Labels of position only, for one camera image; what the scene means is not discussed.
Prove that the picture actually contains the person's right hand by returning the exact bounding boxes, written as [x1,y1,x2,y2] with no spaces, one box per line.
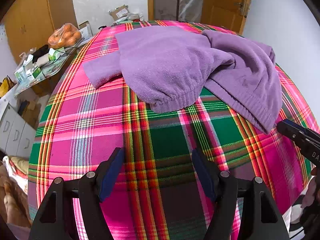
[301,166,320,209]

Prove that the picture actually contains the bag of oranges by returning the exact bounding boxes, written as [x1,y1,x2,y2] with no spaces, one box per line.
[48,23,82,48]

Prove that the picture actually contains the yellow paper bag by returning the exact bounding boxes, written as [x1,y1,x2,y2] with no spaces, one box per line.
[0,76,16,98]

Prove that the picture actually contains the folding table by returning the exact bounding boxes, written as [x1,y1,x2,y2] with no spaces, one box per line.
[14,36,87,96]

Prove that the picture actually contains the metal door handle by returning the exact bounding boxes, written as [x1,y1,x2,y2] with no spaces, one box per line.
[234,0,248,18]

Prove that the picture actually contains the person's right forearm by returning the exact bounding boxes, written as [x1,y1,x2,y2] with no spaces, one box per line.
[299,200,320,233]

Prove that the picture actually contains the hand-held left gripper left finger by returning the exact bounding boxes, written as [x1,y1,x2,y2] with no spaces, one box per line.
[29,147,125,240]

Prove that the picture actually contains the white cardboard box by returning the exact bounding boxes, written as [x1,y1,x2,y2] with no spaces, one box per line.
[78,21,94,39]

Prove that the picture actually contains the pink green plaid cloth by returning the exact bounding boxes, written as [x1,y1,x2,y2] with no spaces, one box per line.
[28,20,320,240]

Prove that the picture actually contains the wooden wardrobe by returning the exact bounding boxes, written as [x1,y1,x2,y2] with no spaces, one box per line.
[2,0,78,64]

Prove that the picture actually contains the beige pillow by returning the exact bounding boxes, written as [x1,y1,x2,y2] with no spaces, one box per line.
[2,156,30,178]

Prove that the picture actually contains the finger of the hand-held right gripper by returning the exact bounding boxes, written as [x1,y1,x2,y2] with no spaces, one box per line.
[285,119,320,140]
[276,121,305,143]

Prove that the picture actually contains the white drawer cabinet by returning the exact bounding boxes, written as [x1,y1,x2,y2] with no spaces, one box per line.
[0,97,37,158]

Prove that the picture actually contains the green white boxes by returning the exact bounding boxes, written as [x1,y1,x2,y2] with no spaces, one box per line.
[14,61,42,82]

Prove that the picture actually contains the black pouch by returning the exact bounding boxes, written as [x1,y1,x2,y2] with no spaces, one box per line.
[32,44,51,61]

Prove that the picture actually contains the wooden door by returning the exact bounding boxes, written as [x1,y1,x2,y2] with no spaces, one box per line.
[201,0,254,34]

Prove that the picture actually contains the purple fleece garment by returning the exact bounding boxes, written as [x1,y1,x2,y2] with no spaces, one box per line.
[82,25,283,135]

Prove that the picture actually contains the cardboard box pile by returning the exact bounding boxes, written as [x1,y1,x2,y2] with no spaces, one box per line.
[108,4,131,21]

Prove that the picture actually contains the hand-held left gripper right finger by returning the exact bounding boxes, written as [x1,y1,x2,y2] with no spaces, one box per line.
[191,147,290,240]

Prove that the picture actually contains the brown fur blanket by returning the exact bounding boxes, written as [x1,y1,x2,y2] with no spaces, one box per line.
[0,162,32,228]

